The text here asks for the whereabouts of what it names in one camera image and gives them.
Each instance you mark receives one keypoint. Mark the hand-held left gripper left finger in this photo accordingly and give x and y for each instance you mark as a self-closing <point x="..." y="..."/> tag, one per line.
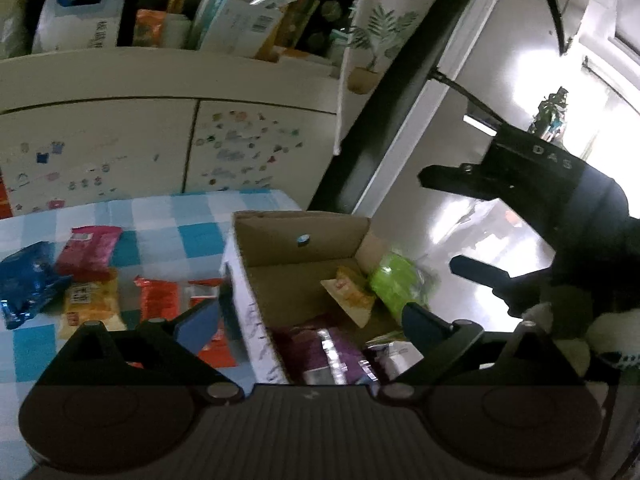
<point x="197" y="326"/>

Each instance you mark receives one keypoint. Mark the printed cardboard box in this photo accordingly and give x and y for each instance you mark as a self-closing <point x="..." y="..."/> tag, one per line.
<point x="280" y="280"/>

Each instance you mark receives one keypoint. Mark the golden yellow snack packet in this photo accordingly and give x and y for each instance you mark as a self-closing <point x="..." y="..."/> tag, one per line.
<point x="350" y="295"/>

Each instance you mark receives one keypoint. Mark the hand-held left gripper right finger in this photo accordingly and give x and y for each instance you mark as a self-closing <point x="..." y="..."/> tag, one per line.
<point x="422" y="327"/>

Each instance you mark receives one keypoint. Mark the open white green box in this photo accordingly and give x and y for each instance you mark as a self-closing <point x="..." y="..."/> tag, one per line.
<point x="235" y="20"/>

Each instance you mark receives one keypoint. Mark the silver snack packet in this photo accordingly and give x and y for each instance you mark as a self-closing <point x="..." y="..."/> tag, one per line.
<point x="395" y="357"/>

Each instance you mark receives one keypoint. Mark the blue white checked tablecloth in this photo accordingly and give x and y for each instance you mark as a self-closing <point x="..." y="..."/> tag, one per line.
<point x="150" y="225"/>

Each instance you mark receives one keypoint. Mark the white cabinet with stickers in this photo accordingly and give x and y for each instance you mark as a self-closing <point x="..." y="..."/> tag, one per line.
<point x="125" y="135"/>

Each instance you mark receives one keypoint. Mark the pale blue green snack packet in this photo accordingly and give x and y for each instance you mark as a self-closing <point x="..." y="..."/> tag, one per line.
<point x="395" y="280"/>

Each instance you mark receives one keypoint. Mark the dark door frame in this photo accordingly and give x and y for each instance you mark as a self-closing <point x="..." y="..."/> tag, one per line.
<point x="400" y="110"/>

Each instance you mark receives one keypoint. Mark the plant print cloth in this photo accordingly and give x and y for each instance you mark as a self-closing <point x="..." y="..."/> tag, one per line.
<point x="385" y="30"/>

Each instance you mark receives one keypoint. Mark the red snack packet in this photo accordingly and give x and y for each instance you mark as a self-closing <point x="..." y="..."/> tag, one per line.
<point x="160" y="300"/>

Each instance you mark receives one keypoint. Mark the potted plant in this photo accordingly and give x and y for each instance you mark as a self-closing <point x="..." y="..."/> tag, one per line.
<point x="550" y="115"/>

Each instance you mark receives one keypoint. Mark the pink snack packet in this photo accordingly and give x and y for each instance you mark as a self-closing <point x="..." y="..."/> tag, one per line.
<point x="87" y="252"/>

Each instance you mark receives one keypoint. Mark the orange packet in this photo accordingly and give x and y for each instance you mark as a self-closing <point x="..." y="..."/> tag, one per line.
<point x="150" y="30"/>

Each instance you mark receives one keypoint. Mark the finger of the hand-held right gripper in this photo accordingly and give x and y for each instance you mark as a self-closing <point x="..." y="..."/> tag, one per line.
<point x="480" y="272"/>
<point x="455" y="180"/>

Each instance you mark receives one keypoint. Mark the purple snack packet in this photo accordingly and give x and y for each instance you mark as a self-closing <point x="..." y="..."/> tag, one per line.
<point x="300" y="355"/>

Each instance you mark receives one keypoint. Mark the white blue tissue pack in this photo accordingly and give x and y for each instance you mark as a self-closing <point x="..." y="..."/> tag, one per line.
<point x="80" y="10"/>

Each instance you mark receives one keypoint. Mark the person's right hand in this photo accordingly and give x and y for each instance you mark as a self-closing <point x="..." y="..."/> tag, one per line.
<point x="560" y="340"/>

